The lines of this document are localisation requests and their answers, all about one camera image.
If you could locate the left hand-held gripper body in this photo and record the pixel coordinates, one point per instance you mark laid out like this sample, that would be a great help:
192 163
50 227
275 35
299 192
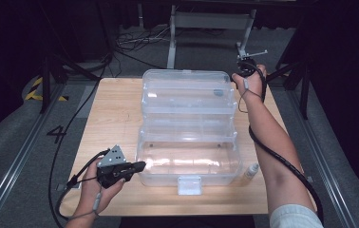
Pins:
112 161

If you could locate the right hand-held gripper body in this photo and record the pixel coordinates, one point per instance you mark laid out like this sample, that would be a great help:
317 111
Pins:
246 67

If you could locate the clear plastic storage box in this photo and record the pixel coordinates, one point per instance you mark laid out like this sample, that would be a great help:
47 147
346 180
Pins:
187 133

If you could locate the small white bottle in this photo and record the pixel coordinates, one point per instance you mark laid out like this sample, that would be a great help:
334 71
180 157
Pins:
251 172

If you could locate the person's right hand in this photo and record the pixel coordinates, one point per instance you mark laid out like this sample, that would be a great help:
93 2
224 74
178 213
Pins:
253 87

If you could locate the person's left hand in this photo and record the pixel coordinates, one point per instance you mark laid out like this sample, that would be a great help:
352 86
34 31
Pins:
92 193

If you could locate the dark round table grommet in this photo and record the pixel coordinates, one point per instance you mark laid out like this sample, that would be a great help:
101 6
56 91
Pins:
218 92

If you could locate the black tripod stand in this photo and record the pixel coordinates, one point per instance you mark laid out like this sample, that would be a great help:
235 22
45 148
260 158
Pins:
304 85
45 82

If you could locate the yellow black hazard tape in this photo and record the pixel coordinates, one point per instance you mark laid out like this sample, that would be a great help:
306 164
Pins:
32 94

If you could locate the person's white sleeve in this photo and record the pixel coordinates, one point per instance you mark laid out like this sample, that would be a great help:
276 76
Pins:
294 217

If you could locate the grey metal desk frame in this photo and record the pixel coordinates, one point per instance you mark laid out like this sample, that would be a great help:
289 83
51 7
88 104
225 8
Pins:
211 20

